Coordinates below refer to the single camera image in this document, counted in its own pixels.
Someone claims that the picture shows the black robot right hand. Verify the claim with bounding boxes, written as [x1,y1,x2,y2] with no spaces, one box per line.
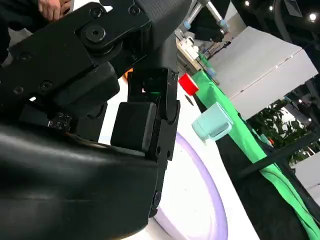
[0,0,193,240]

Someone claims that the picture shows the person's hand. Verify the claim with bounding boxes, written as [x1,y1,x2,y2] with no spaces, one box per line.
[38,0,74,21]

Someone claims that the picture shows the person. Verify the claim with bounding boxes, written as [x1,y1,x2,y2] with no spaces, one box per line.
[0,0,75,66]

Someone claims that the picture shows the lilac plate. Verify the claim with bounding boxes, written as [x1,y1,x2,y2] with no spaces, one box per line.
[152,132,230,240]

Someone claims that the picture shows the cluttered background desk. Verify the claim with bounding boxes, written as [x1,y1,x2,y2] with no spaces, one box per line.
[174,27,213,76]

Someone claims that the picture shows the red cylindrical object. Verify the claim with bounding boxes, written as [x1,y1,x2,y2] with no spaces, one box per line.
[178,73,200,97]

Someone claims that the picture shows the pale green mug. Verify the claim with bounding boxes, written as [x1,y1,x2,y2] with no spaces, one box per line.
[191,101,235,146]

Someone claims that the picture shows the green cloth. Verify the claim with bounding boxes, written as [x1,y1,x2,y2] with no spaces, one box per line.
[191,71,320,240]

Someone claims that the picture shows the black backdrop cloth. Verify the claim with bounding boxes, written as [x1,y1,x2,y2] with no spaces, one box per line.
[216,99,320,240]

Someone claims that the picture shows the white cabinet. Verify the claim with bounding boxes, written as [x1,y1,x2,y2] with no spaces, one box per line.
[207,26,319,121]

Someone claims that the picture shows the black pole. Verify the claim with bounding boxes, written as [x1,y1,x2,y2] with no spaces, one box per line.
[238,131,320,177]

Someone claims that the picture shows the green leafy plants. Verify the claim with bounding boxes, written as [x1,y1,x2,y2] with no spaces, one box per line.
[246,98,320,166]

